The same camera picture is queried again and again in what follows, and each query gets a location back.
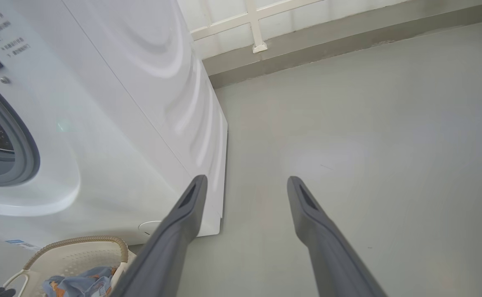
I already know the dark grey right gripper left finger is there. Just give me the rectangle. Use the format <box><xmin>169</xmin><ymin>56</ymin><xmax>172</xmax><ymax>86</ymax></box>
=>
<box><xmin>111</xmin><ymin>174</ymin><xmax>208</xmax><ymax>297</ymax></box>

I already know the grey rubber door gasket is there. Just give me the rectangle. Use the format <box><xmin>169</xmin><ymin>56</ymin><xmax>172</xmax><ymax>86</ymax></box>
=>
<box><xmin>0</xmin><ymin>69</ymin><xmax>41</xmax><ymax>187</ymax></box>

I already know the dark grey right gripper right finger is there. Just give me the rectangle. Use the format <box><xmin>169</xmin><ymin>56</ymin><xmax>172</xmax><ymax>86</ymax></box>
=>
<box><xmin>287</xmin><ymin>176</ymin><xmax>388</xmax><ymax>297</ymax></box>

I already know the blue energy label sticker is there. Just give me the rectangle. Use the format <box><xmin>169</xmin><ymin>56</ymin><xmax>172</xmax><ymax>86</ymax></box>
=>
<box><xmin>5</xmin><ymin>239</ymin><xmax>40</xmax><ymax>250</ymax></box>

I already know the blue bear print garment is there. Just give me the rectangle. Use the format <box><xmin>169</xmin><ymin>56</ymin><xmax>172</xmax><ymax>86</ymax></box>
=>
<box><xmin>42</xmin><ymin>266</ymin><xmax>118</xmax><ymax>297</ymax></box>

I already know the white front-load washing machine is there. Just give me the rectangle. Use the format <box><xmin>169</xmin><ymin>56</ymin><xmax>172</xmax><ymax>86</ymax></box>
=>
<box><xmin>0</xmin><ymin>0</ymin><xmax>229</xmax><ymax>249</ymax></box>

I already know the cream perforated laundry basket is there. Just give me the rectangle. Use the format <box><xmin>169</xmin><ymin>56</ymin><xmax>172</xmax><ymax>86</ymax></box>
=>
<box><xmin>3</xmin><ymin>236</ymin><xmax>139</xmax><ymax>297</ymax></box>

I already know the white window railing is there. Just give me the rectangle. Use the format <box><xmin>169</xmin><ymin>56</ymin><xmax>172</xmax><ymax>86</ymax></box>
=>
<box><xmin>188</xmin><ymin>0</ymin><xmax>326</xmax><ymax>54</ymax></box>

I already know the round filter cover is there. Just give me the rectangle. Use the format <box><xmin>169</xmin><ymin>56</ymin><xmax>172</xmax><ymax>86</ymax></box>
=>
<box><xmin>138</xmin><ymin>220</ymin><xmax>164</xmax><ymax>237</ymax></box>

